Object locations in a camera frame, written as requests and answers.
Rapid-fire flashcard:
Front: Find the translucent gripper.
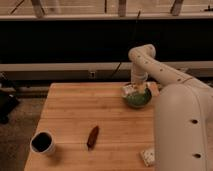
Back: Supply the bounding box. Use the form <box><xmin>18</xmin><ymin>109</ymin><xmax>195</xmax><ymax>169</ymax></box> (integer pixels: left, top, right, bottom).
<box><xmin>132</xmin><ymin>81</ymin><xmax>147</xmax><ymax>94</ymax></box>

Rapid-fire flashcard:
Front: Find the white plastic bottle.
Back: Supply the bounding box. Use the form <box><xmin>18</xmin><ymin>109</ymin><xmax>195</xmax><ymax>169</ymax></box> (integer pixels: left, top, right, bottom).
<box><xmin>122</xmin><ymin>84</ymin><xmax>142</xmax><ymax>98</ymax></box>

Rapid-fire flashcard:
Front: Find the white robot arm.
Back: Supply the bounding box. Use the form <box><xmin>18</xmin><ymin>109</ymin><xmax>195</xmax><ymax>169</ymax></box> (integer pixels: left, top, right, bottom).
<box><xmin>128</xmin><ymin>44</ymin><xmax>213</xmax><ymax>171</ymax></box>

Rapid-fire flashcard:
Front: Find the green ceramic bowl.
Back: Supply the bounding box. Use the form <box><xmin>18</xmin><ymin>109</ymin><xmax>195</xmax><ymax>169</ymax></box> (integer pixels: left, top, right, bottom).
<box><xmin>122</xmin><ymin>86</ymin><xmax>152</xmax><ymax>108</ymax></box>

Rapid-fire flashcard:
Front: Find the white square sponge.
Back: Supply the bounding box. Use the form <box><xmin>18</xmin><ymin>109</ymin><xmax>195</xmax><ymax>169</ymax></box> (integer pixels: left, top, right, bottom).
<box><xmin>140</xmin><ymin>148</ymin><xmax>155</xmax><ymax>167</ymax></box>

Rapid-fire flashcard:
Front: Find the brown elongated food piece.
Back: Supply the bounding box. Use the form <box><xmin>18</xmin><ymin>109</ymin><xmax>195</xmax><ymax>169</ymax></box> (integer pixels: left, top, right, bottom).
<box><xmin>87</xmin><ymin>126</ymin><xmax>99</xmax><ymax>149</ymax></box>

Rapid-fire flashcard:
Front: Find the white cup with dark inside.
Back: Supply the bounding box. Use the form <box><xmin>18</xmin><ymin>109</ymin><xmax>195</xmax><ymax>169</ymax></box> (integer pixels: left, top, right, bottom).
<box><xmin>30</xmin><ymin>132</ymin><xmax>56</xmax><ymax>156</ymax></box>

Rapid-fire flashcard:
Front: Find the black object at left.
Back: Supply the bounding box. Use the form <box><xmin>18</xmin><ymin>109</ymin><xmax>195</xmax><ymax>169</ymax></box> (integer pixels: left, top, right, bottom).
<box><xmin>0</xmin><ymin>71</ymin><xmax>20</xmax><ymax>125</ymax></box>

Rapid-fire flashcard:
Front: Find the black cable at window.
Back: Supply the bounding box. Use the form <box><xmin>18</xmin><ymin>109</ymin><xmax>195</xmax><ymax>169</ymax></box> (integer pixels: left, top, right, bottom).
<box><xmin>110</xmin><ymin>9</ymin><xmax>142</xmax><ymax>78</ymax></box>

